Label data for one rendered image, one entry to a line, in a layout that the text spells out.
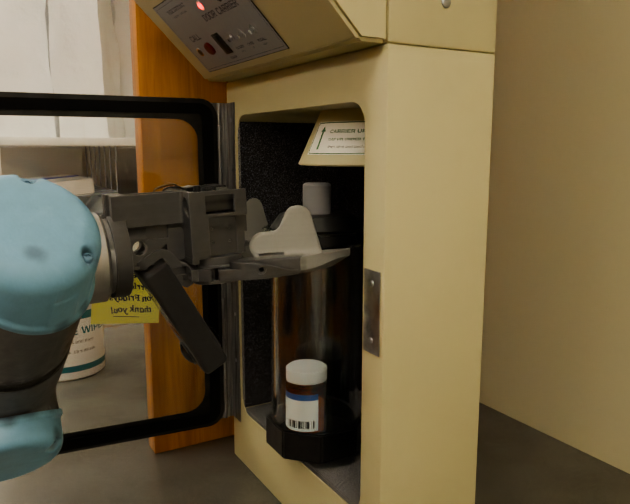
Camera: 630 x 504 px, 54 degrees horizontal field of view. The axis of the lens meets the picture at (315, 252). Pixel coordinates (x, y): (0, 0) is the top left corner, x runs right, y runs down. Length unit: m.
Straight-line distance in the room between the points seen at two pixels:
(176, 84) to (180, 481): 0.48
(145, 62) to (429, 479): 0.55
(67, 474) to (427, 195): 0.57
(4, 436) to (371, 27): 0.37
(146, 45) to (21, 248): 0.50
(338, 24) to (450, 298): 0.24
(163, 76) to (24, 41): 1.04
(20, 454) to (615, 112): 0.74
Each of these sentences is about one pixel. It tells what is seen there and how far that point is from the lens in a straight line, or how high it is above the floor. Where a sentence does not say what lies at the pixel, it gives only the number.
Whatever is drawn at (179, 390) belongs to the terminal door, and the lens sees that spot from 0.79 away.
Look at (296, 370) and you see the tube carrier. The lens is 0.61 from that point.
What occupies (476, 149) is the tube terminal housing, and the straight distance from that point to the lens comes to 0.55.
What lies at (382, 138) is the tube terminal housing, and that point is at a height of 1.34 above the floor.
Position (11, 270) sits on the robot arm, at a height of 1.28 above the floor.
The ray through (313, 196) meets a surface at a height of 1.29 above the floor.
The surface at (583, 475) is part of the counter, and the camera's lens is 0.87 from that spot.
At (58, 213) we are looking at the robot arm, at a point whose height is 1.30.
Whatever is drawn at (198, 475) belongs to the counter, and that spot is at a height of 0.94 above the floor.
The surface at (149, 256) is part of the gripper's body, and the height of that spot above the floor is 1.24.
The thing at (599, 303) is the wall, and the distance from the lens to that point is 0.90.
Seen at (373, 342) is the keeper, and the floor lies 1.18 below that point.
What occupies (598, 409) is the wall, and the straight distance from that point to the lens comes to 0.94.
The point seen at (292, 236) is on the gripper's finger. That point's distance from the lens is 0.55.
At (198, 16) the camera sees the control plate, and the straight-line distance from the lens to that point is 0.65.
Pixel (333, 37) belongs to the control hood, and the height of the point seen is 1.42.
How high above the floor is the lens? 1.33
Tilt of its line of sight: 9 degrees down
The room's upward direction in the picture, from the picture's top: straight up
